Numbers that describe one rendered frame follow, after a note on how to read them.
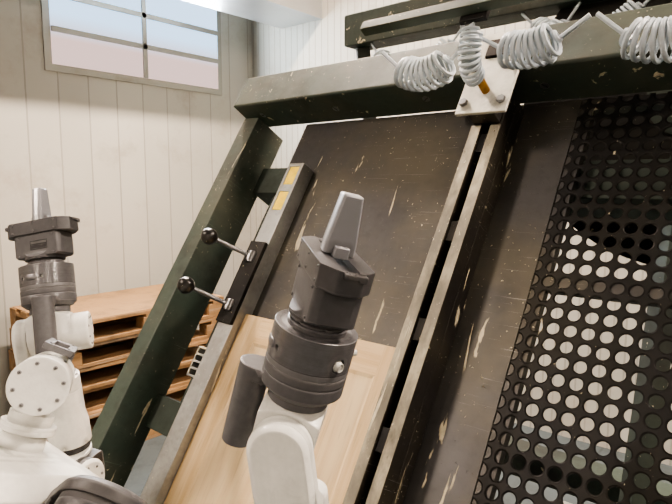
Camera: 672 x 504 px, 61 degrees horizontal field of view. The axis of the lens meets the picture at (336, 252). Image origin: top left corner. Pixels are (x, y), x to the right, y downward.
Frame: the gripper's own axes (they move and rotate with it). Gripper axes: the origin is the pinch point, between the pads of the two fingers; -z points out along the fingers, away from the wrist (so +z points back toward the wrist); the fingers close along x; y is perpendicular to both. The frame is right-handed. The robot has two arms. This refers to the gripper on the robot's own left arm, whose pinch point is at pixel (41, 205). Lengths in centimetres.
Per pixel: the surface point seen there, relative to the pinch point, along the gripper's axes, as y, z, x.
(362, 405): -9, 43, 51
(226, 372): -26.9, 35.2, 20.5
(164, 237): -356, -62, -138
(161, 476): -21, 53, 7
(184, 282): -23.8, 15.2, 14.9
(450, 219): -10, 13, 71
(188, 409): -24.7, 41.5, 12.2
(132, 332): -247, 16, -117
